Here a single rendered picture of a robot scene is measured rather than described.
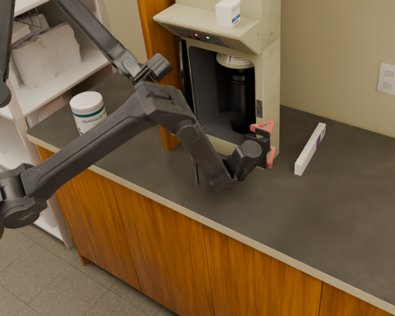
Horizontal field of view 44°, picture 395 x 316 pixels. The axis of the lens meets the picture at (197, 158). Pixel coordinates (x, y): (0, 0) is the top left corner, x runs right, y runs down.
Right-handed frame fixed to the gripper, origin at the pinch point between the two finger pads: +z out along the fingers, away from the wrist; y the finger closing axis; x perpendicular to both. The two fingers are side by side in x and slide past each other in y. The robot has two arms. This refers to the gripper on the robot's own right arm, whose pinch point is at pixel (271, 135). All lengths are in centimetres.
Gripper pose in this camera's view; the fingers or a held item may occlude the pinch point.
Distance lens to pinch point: 148.9
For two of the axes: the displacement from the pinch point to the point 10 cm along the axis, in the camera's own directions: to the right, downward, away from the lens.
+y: -1.2, -7.6, -6.3
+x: -7.9, -3.1, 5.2
